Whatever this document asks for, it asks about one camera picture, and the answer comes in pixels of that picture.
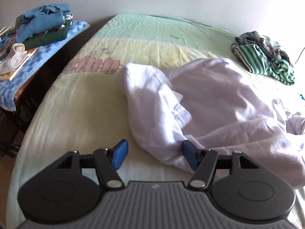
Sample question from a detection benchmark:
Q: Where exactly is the dark green folded garment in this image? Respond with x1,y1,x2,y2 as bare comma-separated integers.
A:
23,24,71,50

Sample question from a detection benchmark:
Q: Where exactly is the white small garment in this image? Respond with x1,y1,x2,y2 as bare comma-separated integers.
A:
1,44,26,74

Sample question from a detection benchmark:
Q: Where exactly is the blue folded cloth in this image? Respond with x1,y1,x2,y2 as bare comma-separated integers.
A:
16,3,70,43

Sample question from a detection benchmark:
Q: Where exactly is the yellow book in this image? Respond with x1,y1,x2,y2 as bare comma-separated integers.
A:
0,48,38,81

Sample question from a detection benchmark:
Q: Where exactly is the blue grey striped garment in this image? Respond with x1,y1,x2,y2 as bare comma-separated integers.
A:
231,31,293,66

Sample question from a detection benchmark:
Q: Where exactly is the white t-shirt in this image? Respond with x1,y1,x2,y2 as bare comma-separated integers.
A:
115,58,304,188

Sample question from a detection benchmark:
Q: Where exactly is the green white striped garment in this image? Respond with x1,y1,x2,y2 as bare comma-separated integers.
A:
233,44,295,85

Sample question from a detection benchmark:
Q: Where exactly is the green yellow cartoon bedsheet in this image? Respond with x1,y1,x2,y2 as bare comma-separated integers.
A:
6,13,305,229

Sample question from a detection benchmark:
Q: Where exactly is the blue checkered towel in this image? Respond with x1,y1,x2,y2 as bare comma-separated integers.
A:
1,21,90,112

